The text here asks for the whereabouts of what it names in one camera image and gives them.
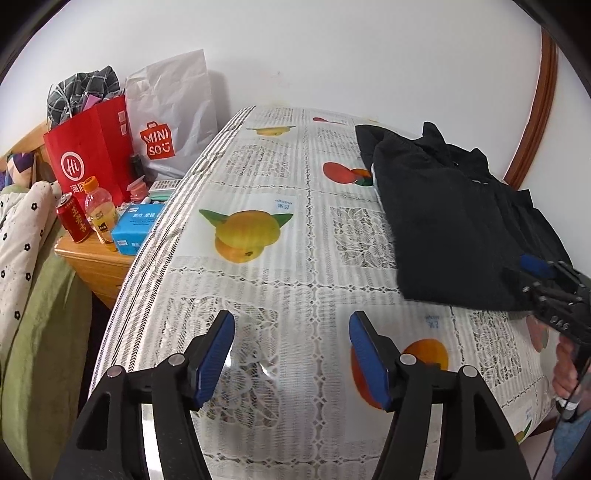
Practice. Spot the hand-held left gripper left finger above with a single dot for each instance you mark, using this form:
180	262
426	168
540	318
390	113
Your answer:
212	360

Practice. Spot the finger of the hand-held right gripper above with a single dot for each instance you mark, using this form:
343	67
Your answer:
521	284
538	265

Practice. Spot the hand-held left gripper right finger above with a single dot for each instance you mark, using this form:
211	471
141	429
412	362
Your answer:
369	360

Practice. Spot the black zip-collar pullover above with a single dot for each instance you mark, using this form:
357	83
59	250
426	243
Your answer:
438	221

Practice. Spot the person's right hand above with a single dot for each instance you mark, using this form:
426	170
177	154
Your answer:
565	374

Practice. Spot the fruit print lace tablecloth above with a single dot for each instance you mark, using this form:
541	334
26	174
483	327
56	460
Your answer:
286	258

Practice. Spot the person's blue jeans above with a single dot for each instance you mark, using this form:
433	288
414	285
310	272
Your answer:
575	445

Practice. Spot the wooden nightstand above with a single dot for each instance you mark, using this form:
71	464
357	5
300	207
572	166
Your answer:
101	273

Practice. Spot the blue tissue pack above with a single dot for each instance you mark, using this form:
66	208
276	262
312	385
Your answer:
134	229

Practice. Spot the green bed sheet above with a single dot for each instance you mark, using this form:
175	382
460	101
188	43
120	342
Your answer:
41	369

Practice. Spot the grey remote control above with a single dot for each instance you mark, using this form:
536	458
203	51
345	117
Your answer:
165	185

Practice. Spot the orange juice bottle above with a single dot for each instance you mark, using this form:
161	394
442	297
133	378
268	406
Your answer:
101	212

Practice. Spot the small pink jar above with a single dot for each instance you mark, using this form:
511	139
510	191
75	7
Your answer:
137	190

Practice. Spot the red drink can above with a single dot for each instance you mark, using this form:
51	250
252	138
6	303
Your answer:
74	221

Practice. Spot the small black bottle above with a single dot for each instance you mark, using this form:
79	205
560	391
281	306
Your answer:
137	166

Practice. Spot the white floral quilt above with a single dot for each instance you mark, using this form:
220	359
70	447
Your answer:
23	240

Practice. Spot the red paper shopping bag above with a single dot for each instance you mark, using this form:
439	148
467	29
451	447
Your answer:
92	138

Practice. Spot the white plastic shopping bag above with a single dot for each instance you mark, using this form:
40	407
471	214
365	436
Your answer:
184	106

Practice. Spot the purple patterned pillow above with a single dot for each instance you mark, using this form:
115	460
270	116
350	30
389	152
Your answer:
21	167

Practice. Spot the grey plaid cloth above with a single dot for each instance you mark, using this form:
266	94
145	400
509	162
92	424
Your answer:
87	87

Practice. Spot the brown wooden door frame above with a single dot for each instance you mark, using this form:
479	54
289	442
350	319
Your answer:
540	106

